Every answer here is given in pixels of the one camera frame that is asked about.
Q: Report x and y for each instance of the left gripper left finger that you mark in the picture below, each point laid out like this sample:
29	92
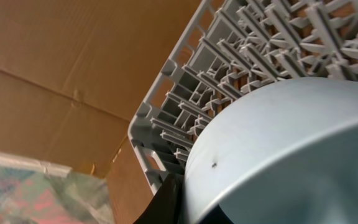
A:
165	207

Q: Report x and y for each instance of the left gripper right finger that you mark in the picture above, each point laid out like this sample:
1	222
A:
216	216

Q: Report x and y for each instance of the light blue bowl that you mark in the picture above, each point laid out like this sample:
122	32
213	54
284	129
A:
285	153

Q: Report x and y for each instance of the grey plastic dishwasher rack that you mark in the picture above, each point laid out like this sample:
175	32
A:
230	50

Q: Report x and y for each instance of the brown cardboard box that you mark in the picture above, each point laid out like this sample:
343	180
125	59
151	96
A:
73	73

